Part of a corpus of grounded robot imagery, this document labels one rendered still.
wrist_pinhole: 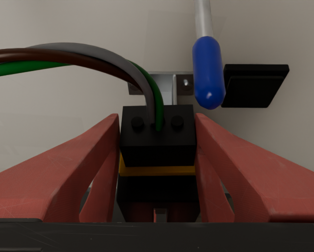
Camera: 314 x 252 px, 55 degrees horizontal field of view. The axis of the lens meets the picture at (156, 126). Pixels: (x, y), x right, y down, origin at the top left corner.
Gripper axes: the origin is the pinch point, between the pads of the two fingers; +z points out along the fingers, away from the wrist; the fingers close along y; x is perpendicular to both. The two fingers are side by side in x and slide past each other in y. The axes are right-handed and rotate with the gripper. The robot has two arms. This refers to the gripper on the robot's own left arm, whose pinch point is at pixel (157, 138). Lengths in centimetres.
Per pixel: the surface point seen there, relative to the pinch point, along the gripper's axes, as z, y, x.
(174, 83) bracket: 7.7, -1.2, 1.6
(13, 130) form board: 12.1, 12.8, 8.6
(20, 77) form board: 8.8, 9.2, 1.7
